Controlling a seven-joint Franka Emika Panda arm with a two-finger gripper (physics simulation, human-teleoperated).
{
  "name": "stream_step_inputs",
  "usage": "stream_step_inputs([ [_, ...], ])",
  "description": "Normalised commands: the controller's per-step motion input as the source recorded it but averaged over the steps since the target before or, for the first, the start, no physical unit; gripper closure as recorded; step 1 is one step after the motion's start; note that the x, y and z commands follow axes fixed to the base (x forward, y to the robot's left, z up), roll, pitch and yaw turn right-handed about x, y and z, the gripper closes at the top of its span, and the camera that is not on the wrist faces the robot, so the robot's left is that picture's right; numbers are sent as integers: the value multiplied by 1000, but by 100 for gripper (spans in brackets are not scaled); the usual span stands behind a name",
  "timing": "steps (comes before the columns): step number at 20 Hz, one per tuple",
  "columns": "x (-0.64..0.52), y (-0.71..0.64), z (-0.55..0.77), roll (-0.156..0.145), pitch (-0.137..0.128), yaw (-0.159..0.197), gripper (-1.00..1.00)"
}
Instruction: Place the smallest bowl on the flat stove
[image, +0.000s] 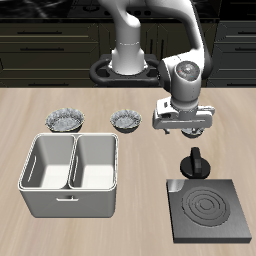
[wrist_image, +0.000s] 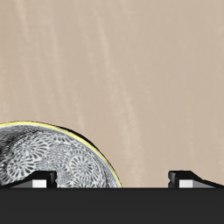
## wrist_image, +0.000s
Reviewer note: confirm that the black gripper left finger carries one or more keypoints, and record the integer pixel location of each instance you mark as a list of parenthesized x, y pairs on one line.
[(43, 178)]

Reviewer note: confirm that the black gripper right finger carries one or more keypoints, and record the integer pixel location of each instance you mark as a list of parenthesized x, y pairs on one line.
[(180, 177)]

